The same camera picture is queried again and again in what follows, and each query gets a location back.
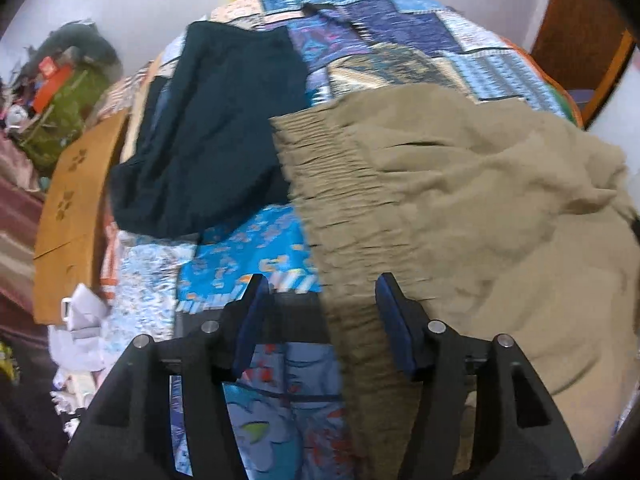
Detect olive khaki pants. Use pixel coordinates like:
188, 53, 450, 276
272, 84, 639, 479

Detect brown wooden door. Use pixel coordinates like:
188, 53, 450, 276
530, 0, 637, 127

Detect orange box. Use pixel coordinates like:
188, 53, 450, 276
32, 56, 74, 114

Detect striped maroon curtain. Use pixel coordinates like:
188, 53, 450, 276
1, 134, 43, 333

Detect green storage bag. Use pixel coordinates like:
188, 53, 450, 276
17, 65, 108, 177

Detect dark navy folded garment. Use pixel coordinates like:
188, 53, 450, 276
110, 22, 308, 238

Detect white crumpled cloth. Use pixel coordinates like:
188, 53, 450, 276
48, 284, 110, 437

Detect wooden lap tray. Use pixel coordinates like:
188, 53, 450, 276
32, 110, 129, 325

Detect grey stuffed toy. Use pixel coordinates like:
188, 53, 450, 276
39, 22, 119, 65

